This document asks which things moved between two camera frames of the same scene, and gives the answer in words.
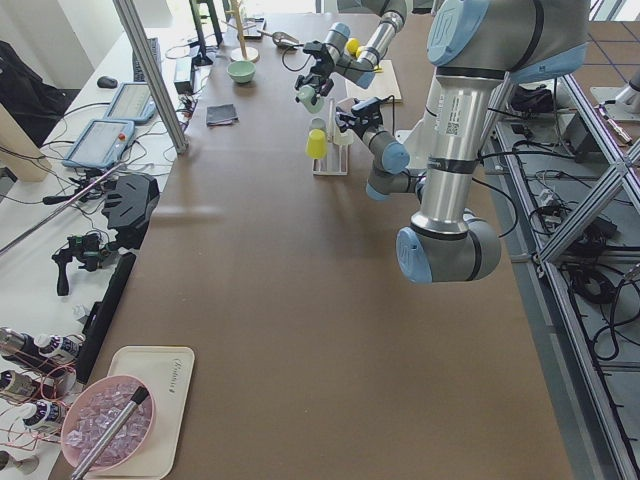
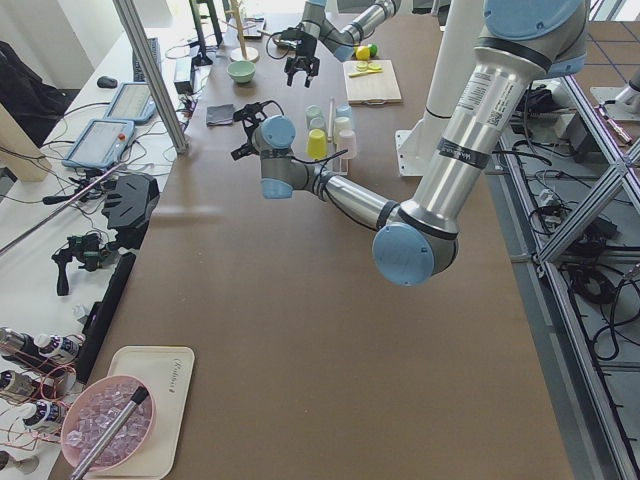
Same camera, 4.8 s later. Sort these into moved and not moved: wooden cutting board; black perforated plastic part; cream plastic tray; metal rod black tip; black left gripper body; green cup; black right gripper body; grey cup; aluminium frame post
Moved: green cup; black right gripper body; black left gripper body
Not moved: grey cup; aluminium frame post; wooden cutting board; metal rod black tip; cream plastic tray; black perforated plastic part
